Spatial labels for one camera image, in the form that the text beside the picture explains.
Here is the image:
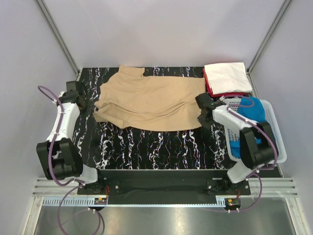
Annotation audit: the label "right aluminium frame post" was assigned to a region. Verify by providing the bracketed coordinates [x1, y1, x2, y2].
[247, 0, 294, 73]

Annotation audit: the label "folded white t shirt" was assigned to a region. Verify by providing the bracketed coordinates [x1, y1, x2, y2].
[203, 62, 252, 95]

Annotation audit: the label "beige t shirt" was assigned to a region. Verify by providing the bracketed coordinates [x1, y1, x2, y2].
[93, 65, 205, 132]

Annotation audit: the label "aluminium rail profile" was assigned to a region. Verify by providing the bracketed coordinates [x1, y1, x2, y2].
[33, 178, 298, 197]

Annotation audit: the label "grey slotted cable duct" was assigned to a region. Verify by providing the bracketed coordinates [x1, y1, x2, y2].
[43, 197, 108, 207]

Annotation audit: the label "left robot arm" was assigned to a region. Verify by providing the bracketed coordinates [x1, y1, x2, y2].
[36, 81, 106, 194]

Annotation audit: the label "white plastic laundry basket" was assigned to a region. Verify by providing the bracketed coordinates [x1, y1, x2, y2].
[224, 99, 287, 164]

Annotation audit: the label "aluminium frame post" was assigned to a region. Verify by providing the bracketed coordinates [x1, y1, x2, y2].
[247, 0, 294, 73]
[35, 0, 80, 76]

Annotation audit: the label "blue t shirt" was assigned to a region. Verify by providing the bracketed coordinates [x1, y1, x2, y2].
[229, 97, 267, 159]

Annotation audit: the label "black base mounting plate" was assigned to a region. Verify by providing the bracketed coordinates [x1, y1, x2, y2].
[78, 169, 251, 207]

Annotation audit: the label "left aluminium frame post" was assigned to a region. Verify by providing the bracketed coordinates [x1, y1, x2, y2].
[35, 0, 80, 76]

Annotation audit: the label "folded red t shirt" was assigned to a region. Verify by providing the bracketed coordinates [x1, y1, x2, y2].
[202, 68, 247, 98]

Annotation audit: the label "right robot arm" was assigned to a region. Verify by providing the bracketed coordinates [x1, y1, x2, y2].
[195, 93, 278, 194]

